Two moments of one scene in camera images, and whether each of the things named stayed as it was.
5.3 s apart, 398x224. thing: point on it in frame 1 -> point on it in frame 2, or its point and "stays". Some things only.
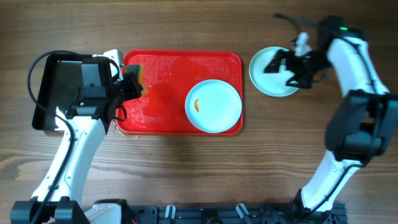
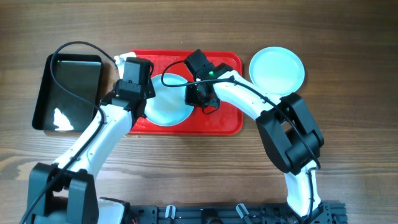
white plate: x=273 y=84 stays
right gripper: x=307 y=81 -> x=190 y=99
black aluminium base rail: x=235 y=214 stays
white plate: x=213 y=106 -> x=168 y=107
